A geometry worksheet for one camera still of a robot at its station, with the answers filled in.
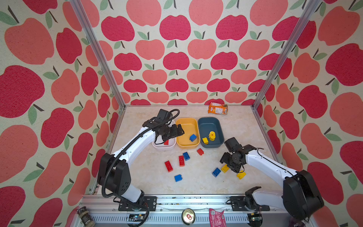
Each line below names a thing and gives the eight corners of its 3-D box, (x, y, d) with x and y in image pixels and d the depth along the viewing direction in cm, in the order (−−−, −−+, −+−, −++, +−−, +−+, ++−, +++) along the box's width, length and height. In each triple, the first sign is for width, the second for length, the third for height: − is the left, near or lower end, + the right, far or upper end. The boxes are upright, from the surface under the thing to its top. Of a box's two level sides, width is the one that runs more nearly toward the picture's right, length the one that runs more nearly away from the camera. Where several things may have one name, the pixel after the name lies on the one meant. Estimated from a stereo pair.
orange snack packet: (208, 114, 117) (208, 112, 115) (206, 104, 125) (207, 102, 123) (229, 114, 117) (229, 112, 115) (226, 104, 125) (226, 102, 123)
